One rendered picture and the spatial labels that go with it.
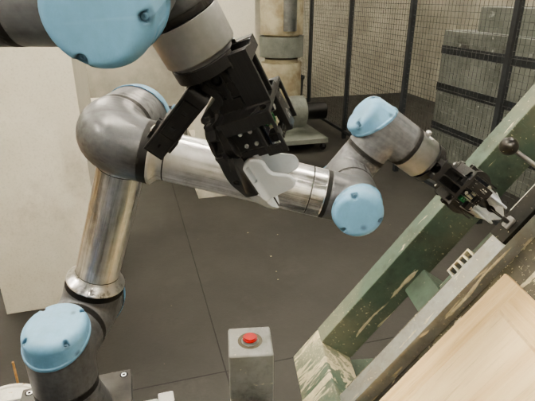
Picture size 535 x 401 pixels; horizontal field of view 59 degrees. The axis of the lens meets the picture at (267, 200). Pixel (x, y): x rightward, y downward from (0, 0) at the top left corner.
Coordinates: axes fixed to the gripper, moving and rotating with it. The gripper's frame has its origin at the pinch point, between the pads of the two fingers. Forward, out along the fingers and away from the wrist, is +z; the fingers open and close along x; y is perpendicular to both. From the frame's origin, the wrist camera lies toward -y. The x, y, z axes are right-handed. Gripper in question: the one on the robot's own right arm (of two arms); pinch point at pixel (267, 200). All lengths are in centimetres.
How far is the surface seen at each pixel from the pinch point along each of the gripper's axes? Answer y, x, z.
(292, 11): -135, 540, 151
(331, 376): -19, 17, 75
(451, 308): 14, 22, 58
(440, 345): 10, 15, 61
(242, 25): -129, 352, 86
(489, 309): 21, 18, 54
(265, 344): -36, 23, 68
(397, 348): 0, 17, 64
